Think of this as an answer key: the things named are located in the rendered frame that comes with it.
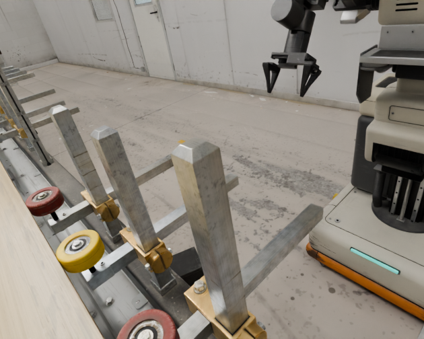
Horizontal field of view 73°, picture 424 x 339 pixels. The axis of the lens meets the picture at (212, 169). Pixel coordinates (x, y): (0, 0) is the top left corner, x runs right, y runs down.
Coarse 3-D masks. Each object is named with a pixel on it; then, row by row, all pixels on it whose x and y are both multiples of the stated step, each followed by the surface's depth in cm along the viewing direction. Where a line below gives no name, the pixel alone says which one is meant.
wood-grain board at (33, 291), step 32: (0, 192) 77; (0, 224) 65; (32, 224) 63; (0, 256) 56; (32, 256) 54; (0, 288) 49; (32, 288) 48; (64, 288) 47; (0, 320) 44; (32, 320) 43; (64, 320) 42
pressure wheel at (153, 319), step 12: (144, 312) 40; (156, 312) 40; (132, 324) 39; (144, 324) 39; (156, 324) 39; (168, 324) 38; (120, 336) 38; (132, 336) 38; (144, 336) 37; (156, 336) 37; (168, 336) 37
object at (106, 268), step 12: (228, 180) 77; (168, 216) 69; (180, 216) 68; (156, 228) 66; (168, 228) 67; (120, 252) 61; (132, 252) 62; (96, 264) 59; (108, 264) 59; (120, 264) 61; (84, 276) 57; (96, 276) 57; (108, 276) 59; (96, 288) 58
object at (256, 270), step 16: (320, 208) 61; (288, 224) 58; (304, 224) 57; (272, 240) 55; (288, 240) 55; (256, 256) 53; (272, 256) 52; (256, 272) 50; (192, 320) 45; (192, 336) 42; (208, 336) 45
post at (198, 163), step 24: (192, 144) 27; (192, 168) 26; (216, 168) 28; (192, 192) 28; (216, 192) 29; (192, 216) 31; (216, 216) 30; (216, 240) 31; (216, 264) 33; (216, 288) 37; (240, 288) 38; (216, 312) 42; (240, 312) 40
